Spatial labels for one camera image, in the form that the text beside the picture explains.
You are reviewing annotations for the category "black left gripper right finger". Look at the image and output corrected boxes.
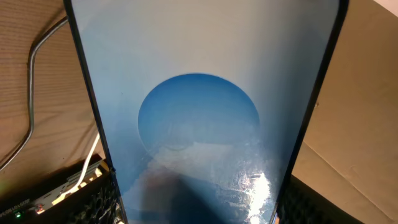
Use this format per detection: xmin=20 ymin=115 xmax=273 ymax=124
xmin=277 ymin=176 xmax=362 ymax=224

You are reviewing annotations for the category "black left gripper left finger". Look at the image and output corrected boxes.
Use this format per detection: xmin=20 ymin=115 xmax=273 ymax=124
xmin=67 ymin=172 xmax=118 ymax=224

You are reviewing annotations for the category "blue screen smartphone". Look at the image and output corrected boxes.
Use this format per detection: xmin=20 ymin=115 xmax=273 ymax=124
xmin=64 ymin=0 xmax=349 ymax=223

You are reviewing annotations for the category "black charger cable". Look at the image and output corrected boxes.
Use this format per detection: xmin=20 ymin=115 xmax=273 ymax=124
xmin=0 ymin=16 xmax=69 ymax=172

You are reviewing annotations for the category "white power strip cord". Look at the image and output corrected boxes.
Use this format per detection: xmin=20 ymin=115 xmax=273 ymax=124
xmin=51 ymin=132 xmax=102 ymax=206

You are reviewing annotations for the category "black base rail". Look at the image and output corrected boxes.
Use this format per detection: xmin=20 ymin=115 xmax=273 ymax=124
xmin=1 ymin=154 xmax=109 ymax=224

